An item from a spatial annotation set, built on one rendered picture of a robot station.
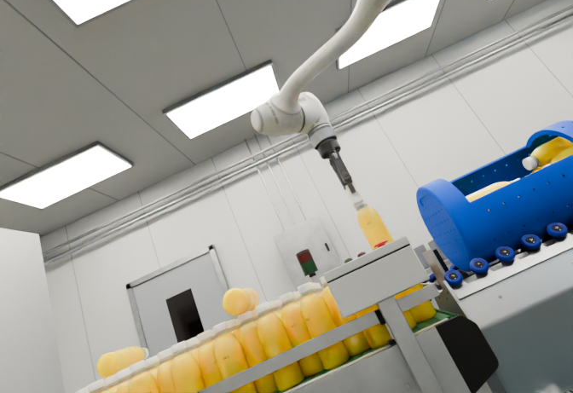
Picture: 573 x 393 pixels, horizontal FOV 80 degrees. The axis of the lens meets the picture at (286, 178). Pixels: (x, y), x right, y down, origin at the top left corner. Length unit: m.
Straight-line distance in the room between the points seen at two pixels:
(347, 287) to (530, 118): 4.81
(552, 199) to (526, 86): 4.54
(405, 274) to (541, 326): 0.42
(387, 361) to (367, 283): 0.20
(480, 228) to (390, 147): 3.75
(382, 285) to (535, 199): 0.52
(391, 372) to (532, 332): 0.37
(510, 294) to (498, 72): 4.74
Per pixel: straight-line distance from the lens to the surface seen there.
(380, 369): 0.91
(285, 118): 1.09
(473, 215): 1.05
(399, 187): 4.58
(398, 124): 4.91
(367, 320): 0.92
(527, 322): 1.08
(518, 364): 1.11
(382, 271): 0.79
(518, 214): 1.10
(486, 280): 1.07
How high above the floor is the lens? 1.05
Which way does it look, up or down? 20 degrees up
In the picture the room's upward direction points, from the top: 25 degrees counter-clockwise
